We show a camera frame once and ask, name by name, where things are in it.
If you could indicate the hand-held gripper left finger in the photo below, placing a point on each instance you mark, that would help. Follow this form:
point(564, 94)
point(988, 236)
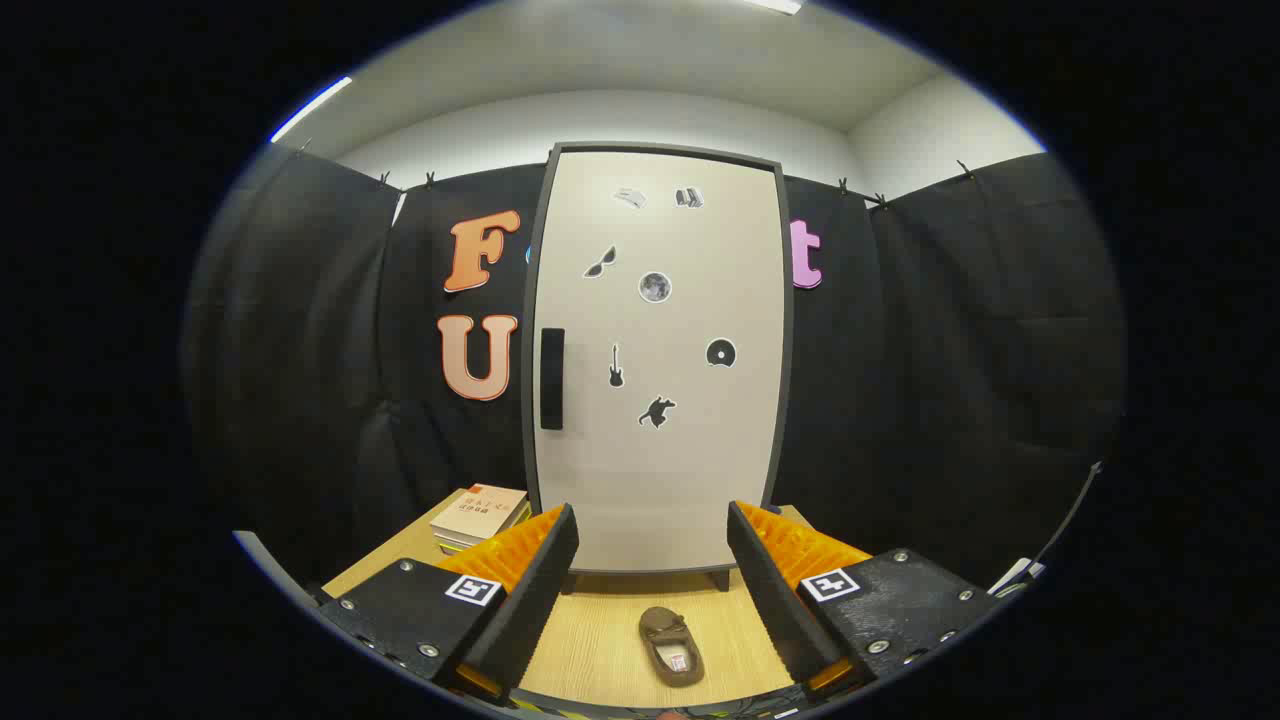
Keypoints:
point(535, 600)

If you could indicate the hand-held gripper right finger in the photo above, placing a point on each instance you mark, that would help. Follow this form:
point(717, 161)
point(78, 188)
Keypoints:
point(775, 600)

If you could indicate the brown fuzzy slipper shoe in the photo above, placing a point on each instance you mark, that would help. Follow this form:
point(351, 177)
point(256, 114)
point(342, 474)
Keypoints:
point(665, 632)

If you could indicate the white shoe cabinet door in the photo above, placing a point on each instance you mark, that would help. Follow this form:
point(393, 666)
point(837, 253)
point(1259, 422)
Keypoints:
point(660, 480)

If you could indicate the dark grey shoe cabinet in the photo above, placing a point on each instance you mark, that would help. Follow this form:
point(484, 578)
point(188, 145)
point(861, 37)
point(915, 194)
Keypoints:
point(531, 300)

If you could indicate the yellow-edged book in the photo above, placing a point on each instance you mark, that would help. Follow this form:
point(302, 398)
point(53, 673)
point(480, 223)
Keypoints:
point(455, 545)

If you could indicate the beige book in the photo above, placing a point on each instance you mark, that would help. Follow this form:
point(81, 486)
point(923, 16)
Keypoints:
point(480, 510)

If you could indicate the white panel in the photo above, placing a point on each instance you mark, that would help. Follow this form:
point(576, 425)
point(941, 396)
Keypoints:
point(1012, 577)

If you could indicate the black backdrop cloth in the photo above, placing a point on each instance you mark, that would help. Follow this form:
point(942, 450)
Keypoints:
point(900, 380)

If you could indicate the black metal bar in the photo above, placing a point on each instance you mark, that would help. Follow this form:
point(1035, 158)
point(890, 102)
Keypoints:
point(1075, 510)

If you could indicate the ceiling light strip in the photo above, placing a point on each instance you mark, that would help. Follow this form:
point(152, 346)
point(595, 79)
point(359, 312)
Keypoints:
point(310, 108)
point(775, 5)

